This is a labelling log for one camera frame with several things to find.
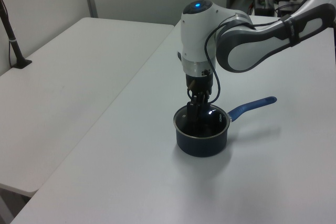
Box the dark saucepan with blue handle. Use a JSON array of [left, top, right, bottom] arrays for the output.
[[173, 96, 278, 158]]

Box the black computer box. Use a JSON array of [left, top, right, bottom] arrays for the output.
[[253, 0, 274, 17]]

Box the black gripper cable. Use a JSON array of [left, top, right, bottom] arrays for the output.
[[187, 14, 287, 104]]

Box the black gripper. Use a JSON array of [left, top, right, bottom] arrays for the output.
[[185, 73, 214, 123]]

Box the white side table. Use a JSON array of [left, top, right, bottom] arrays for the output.
[[0, 17, 175, 197]]

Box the black camera stand pole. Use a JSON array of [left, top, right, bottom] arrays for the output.
[[0, 0, 33, 69]]

